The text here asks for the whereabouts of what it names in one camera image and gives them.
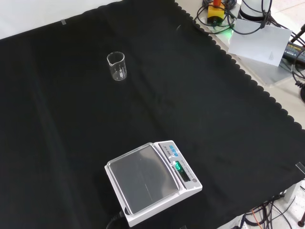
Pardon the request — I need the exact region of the black floor cable bundle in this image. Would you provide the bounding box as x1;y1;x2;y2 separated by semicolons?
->
240;194;305;229

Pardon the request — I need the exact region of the white electronic balance steel pan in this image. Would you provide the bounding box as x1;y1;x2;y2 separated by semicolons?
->
104;140;203;228

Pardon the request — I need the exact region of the orange cable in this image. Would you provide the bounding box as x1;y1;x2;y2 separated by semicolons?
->
250;209;261;227

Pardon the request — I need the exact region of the black power adapter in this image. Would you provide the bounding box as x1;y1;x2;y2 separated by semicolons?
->
282;41;305;64

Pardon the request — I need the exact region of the clear glass beaker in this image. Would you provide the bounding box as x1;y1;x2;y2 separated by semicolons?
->
106;52;127;82

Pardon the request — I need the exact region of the white table leg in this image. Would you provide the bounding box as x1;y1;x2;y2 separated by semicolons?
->
284;180;299;204

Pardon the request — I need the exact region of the black balance power cable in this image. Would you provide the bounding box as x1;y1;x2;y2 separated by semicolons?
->
105;209;126;229

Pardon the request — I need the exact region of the black coiled cable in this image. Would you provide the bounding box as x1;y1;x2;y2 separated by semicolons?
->
291;62;305;104

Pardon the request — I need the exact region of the yellow stop button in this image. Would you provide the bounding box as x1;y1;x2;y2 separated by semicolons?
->
206;0;226;26

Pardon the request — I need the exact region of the black bench cloth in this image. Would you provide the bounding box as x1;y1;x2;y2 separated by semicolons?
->
0;0;305;229

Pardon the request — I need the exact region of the black looped cable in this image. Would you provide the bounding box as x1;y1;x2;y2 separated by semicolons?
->
192;0;239;34

